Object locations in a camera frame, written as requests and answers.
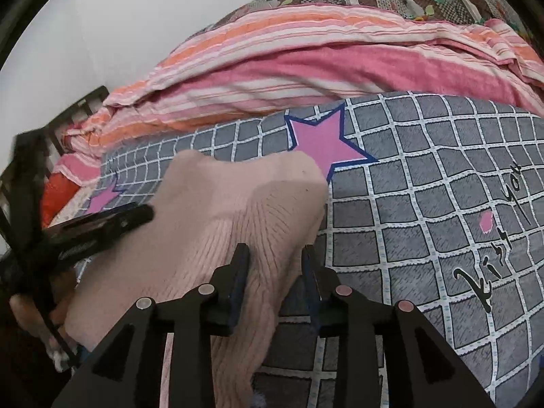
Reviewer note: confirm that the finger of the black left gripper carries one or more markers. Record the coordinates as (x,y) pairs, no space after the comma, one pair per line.
(84,236)

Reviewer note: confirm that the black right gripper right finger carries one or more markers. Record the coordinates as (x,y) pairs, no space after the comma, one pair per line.
(383,348)

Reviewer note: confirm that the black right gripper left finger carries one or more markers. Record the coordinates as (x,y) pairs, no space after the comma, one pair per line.
(125,369)

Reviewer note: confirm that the pink knitted sweater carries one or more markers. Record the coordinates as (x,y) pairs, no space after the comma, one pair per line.
(203,209)

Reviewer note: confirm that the red pillow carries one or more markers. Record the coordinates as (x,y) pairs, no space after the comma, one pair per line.
(58,191)

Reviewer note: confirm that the dark wooden headboard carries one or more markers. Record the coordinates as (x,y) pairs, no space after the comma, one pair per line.
(76,112)

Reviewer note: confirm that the grey checked star blanket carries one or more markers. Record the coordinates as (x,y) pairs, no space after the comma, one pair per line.
(431,198)

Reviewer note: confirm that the pink striped quilt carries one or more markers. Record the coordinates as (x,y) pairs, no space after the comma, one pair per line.
(303,55)

